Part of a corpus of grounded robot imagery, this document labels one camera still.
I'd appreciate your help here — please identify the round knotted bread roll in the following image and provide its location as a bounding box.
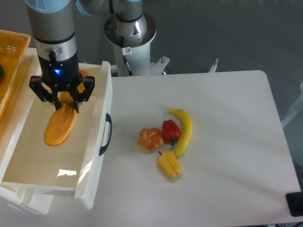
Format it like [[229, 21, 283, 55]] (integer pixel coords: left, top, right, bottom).
[[136, 128, 164, 153]]

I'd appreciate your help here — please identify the red bell pepper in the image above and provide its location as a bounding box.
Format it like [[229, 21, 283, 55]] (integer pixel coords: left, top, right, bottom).
[[162, 120, 181, 145]]

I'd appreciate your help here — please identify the yellow banana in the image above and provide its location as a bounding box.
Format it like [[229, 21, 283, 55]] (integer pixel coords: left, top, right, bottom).
[[168, 108, 193, 158]]

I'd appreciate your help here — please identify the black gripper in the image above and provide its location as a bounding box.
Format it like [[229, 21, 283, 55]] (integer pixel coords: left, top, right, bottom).
[[29, 51, 95, 113]]

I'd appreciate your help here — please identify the open upper white drawer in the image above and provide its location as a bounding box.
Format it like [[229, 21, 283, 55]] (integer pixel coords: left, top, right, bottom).
[[0, 61, 113, 210]]

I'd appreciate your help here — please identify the black drawer handle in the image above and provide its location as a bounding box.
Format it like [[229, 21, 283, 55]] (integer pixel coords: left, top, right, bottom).
[[98, 113, 113, 156]]

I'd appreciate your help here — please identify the black device at table edge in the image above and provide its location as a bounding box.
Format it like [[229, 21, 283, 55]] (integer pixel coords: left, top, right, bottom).
[[285, 192, 303, 217]]

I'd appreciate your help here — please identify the yellow bell pepper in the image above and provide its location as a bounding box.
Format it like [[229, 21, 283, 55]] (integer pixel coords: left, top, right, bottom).
[[157, 149, 181, 178]]

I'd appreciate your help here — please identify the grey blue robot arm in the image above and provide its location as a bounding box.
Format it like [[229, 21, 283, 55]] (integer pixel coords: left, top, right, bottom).
[[26, 0, 147, 111]]

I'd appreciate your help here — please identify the yellow plastic basket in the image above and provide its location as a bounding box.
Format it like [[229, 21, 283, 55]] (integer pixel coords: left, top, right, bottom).
[[0, 30, 31, 118]]

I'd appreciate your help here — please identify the white drawer cabinet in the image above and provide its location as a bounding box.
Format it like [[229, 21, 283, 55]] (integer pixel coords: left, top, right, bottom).
[[0, 48, 53, 215]]

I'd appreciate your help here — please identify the white frame at right edge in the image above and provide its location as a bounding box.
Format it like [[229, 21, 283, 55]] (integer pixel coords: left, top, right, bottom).
[[281, 83, 303, 128]]

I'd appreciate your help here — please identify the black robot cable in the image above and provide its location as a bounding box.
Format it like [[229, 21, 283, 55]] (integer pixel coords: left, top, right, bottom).
[[120, 35, 134, 77]]

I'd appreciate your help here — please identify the white table leg bracket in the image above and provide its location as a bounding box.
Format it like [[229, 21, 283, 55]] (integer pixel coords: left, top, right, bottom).
[[209, 58, 219, 73]]

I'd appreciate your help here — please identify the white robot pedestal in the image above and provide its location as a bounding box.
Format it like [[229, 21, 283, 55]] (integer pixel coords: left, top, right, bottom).
[[104, 12, 170, 77]]

